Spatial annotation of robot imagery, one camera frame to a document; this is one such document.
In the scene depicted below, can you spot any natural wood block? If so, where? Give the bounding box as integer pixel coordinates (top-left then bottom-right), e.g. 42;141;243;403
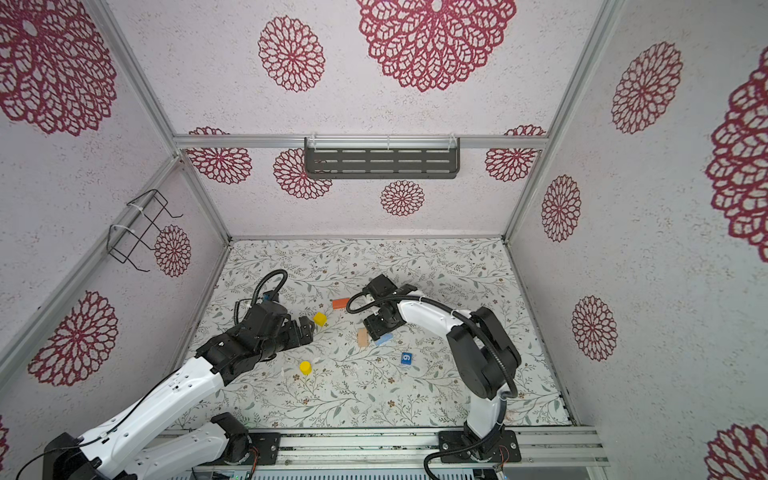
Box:
357;328;370;349

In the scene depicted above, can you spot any dark grey wall shelf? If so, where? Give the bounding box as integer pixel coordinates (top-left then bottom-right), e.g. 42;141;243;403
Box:
304;137;461;180

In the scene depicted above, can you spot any black wire wall rack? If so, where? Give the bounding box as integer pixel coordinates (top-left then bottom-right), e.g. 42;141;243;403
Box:
105;188;184;273

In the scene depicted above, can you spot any orange wooden block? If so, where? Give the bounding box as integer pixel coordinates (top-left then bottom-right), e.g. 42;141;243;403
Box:
331;298;349;310

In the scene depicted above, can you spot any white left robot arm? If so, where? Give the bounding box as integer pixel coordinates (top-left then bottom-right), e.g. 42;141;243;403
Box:
42;301;315;479

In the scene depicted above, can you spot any yellow wooden cube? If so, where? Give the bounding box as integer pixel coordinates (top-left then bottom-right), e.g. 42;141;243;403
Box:
313;312;328;327

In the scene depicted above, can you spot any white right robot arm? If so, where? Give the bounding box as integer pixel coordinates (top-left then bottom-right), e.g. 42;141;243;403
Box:
346;275;522;471

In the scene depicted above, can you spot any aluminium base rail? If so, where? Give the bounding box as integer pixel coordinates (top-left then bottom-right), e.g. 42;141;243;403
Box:
155;425;611;470

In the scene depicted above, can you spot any light blue wooden block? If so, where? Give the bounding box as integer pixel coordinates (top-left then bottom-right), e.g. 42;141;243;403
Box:
375;333;393;346

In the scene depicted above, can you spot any yellow wooden cylinder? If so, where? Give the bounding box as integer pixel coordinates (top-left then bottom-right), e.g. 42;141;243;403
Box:
299;361;313;376

